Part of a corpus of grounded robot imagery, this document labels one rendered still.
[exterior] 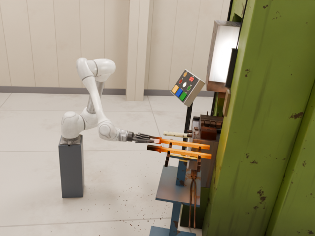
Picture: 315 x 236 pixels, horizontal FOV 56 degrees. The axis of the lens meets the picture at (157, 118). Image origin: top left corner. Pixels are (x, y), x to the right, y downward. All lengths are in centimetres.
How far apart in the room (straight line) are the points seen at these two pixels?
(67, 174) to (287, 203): 190
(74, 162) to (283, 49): 199
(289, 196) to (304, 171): 21
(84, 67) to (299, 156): 163
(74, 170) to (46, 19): 305
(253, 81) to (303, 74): 28
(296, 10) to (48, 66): 438
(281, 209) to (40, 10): 446
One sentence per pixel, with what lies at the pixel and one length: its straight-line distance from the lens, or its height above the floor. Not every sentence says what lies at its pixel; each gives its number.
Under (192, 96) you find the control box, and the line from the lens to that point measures 281.
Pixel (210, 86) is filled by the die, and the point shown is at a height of 131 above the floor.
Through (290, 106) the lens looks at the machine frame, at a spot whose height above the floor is 137.
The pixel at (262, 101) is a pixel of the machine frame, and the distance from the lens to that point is 193.
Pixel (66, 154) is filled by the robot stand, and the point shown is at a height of 51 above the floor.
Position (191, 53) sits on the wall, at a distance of 551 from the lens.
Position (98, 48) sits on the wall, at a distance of 530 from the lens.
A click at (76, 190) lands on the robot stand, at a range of 305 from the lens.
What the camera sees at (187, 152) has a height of 96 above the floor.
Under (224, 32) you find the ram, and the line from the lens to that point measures 214.
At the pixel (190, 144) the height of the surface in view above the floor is 95.
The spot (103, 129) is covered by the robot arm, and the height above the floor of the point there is 108.
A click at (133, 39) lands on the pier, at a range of 497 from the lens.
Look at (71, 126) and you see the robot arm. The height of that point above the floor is 78.
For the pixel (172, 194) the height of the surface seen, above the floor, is 68.
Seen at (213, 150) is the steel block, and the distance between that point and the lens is 235.
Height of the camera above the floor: 202
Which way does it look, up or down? 25 degrees down
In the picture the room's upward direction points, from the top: 5 degrees clockwise
